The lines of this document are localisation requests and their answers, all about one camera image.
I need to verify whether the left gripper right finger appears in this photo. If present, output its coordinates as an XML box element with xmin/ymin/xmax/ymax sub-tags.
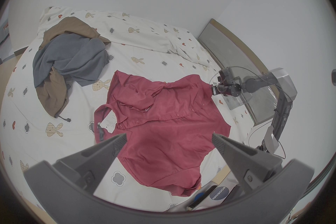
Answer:
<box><xmin>212</xmin><ymin>133</ymin><xmax>282</xmax><ymax>195</ymax></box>

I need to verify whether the brown garment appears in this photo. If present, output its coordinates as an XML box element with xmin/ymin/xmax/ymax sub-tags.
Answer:
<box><xmin>36</xmin><ymin>16</ymin><xmax>112</xmax><ymax>122</ymax></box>

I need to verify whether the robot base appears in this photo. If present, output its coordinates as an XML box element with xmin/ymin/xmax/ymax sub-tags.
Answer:
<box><xmin>165</xmin><ymin>180</ymin><xmax>246</xmax><ymax>213</ymax></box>

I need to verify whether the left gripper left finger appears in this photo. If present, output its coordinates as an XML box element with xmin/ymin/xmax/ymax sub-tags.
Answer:
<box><xmin>52</xmin><ymin>133</ymin><xmax>127</xmax><ymax>195</ymax></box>

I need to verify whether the clear plastic box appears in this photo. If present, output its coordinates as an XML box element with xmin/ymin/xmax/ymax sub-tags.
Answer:
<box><xmin>223</xmin><ymin>86</ymin><xmax>254</xmax><ymax>111</ymax></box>

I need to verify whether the red shirt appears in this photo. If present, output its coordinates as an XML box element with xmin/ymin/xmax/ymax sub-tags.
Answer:
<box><xmin>94</xmin><ymin>70</ymin><xmax>232</xmax><ymax>197</ymax></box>

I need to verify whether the bed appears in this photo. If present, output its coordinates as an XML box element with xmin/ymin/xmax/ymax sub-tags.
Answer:
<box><xmin>0</xmin><ymin>6</ymin><xmax>286</xmax><ymax>213</ymax></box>

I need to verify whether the white printed quilt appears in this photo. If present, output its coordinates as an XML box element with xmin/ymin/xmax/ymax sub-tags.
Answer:
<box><xmin>37</xmin><ymin>6</ymin><xmax>210</xmax><ymax>71</ymax></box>

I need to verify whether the grey garment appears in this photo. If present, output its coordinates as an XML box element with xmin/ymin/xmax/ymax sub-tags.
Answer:
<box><xmin>33</xmin><ymin>33</ymin><xmax>110</xmax><ymax>88</ymax></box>

